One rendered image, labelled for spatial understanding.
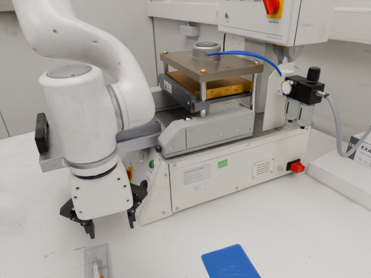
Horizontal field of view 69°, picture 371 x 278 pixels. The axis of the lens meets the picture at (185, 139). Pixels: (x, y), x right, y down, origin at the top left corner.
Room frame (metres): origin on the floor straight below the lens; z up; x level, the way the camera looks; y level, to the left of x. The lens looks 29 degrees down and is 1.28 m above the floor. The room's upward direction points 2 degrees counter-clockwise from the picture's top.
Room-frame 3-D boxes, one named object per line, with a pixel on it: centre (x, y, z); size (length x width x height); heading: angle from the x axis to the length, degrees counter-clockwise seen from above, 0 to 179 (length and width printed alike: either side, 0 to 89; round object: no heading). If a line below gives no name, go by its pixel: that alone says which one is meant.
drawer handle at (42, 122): (0.58, 0.34, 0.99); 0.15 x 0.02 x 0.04; 23
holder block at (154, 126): (0.65, 0.17, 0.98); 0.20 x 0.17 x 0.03; 23
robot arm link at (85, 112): (0.38, 0.15, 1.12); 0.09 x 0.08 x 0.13; 118
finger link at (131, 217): (0.41, 0.11, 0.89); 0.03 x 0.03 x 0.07; 16
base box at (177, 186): (0.73, -0.06, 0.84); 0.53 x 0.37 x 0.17; 113
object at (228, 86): (0.75, -0.07, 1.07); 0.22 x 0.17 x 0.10; 23
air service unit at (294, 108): (0.60, -0.27, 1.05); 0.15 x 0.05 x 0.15; 23
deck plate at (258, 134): (0.77, -0.10, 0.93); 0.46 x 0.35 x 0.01; 113
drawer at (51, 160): (0.63, 0.22, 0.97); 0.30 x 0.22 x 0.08; 113
